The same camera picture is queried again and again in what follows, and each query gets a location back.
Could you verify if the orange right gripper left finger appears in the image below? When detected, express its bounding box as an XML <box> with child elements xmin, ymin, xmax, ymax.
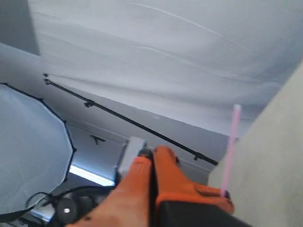
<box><xmin>73</xmin><ymin>157</ymin><xmax>152</xmax><ymax>227</ymax></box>

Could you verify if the white backdrop cloth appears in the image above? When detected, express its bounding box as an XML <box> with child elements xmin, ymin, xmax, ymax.
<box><xmin>29</xmin><ymin>0</ymin><xmax>303</xmax><ymax>135</ymax></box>

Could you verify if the black backdrop crossbar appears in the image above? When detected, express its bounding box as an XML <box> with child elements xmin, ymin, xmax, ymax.
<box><xmin>43</xmin><ymin>73</ymin><xmax>218</xmax><ymax>166</ymax></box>

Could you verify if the black light stand head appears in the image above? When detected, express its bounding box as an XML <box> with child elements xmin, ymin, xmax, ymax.
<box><xmin>25</xmin><ymin>185</ymin><xmax>114</xmax><ymax>225</ymax></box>

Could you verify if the white octagonal softbox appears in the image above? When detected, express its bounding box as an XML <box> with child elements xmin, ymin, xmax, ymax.
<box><xmin>0</xmin><ymin>84</ymin><xmax>74</xmax><ymax>215</ymax></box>

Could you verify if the thin purple strip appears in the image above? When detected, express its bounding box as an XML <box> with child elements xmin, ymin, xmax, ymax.
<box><xmin>221</xmin><ymin>104</ymin><xmax>241</xmax><ymax>197</ymax></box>

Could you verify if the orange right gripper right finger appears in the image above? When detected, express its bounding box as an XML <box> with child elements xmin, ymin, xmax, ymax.
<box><xmin>152</xmin><ymin>145</ymin><xmax>235</xmax><ymax>227</ymax></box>

